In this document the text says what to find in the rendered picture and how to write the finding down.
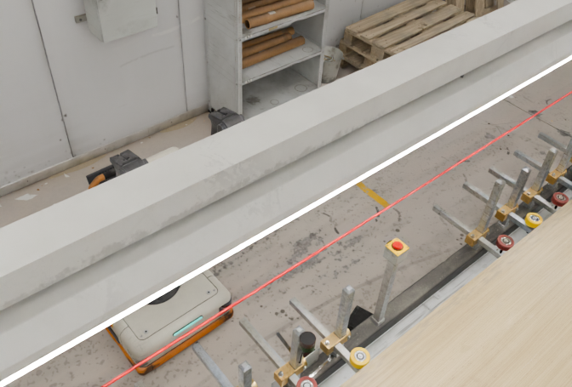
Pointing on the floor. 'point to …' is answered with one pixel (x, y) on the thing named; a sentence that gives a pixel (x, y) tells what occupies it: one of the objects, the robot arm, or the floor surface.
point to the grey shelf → (254, 85)
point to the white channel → (255, 148)
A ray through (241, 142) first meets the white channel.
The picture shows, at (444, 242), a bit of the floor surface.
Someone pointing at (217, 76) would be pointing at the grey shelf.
